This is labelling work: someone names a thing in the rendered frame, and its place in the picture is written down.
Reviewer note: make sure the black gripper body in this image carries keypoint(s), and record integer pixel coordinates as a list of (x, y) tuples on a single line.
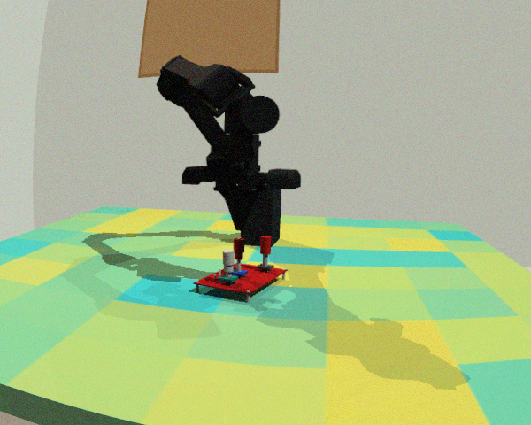
[(278, 178)]

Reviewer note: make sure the red circuit board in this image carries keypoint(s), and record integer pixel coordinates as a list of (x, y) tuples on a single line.
[(239, 277)]

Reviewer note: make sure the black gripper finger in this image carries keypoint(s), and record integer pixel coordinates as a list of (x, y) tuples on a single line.
[(231, 197), (247, 199)]

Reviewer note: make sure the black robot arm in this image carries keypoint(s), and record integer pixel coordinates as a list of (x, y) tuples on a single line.
[(200, 91)]

